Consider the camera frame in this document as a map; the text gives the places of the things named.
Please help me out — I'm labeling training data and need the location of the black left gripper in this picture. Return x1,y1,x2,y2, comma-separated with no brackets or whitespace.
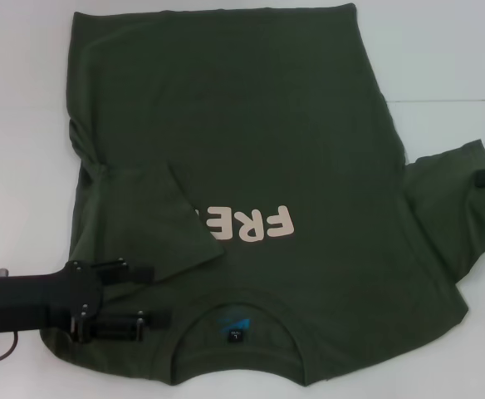
0,257,175,344

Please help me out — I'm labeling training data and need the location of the dark green printed t-shirt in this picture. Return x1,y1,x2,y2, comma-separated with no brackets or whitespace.
38,2,485,375

